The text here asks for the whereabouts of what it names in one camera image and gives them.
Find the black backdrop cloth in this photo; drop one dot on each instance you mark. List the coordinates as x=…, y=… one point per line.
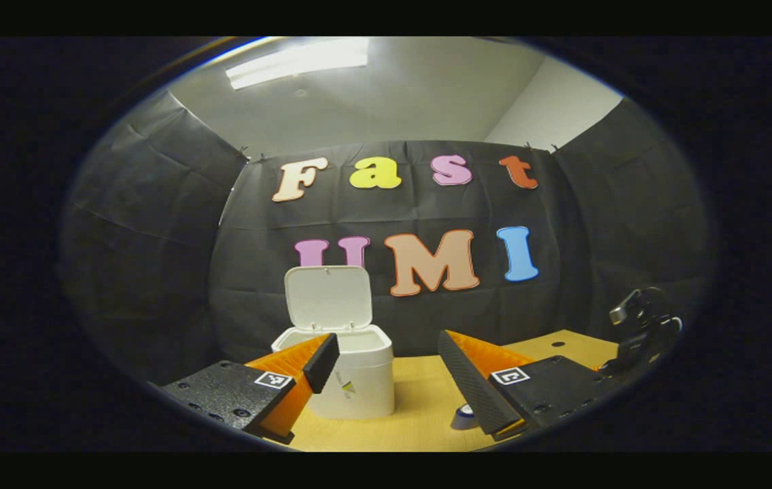
x=155, y=238

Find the blue pop can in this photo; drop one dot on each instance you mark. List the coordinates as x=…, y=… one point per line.
x=463, y=417

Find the white desktop garbage bin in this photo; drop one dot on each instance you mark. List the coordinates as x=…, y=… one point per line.
x=372, y=387

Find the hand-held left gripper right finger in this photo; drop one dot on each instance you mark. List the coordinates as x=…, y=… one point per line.
x=471, y=387

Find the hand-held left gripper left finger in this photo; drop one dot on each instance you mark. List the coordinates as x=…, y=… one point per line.
x=323, y=363

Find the wooden desktop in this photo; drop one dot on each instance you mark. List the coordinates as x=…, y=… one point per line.
x=413, y=414

